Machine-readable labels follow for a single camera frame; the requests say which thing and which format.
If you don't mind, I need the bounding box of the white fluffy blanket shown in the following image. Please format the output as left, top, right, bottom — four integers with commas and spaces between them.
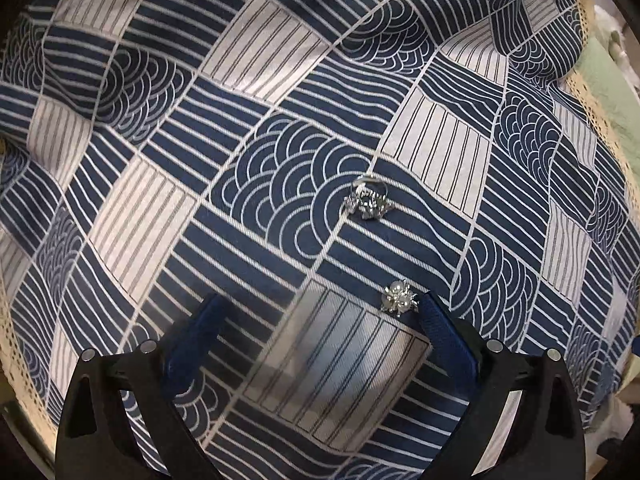
592, 2, 636, 51

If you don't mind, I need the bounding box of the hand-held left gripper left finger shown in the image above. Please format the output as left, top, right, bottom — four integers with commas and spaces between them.
55, 294, 228, 480

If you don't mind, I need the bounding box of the green quilted sofa cover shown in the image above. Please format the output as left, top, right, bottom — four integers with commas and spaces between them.
570, 35, 640, 171

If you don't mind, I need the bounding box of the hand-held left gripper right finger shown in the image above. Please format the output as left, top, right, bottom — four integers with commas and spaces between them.
419, 292, 586, 480

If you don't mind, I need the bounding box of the blue white patterned cloth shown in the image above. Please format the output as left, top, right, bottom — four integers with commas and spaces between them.
0, 0, 636, 480

